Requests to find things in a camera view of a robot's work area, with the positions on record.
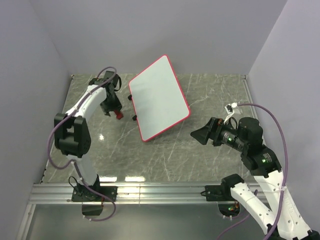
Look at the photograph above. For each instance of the white board with pink frame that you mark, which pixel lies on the white board with pink frame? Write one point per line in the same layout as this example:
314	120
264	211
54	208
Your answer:
158	100

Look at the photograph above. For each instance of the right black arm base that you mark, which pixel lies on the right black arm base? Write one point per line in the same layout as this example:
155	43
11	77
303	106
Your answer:
215	192

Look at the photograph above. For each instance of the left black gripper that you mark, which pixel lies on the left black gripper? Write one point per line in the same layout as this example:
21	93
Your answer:
117	106

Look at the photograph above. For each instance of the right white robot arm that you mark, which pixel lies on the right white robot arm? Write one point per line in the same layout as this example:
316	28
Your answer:
280	219

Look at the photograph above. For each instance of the red and black eraser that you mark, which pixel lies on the red and black eraser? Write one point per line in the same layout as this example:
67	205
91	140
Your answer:
119	114

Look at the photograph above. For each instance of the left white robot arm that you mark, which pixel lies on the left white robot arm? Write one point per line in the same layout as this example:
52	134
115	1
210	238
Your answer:
71	133

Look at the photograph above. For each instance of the aluminium rail at table front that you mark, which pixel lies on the aluminium rail at table front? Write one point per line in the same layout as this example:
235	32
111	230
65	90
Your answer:
137	193

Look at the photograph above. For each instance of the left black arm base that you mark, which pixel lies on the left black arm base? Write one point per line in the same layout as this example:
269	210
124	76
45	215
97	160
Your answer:
105	193

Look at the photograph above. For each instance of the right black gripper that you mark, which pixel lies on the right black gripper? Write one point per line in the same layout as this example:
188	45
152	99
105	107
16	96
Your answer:
213	129

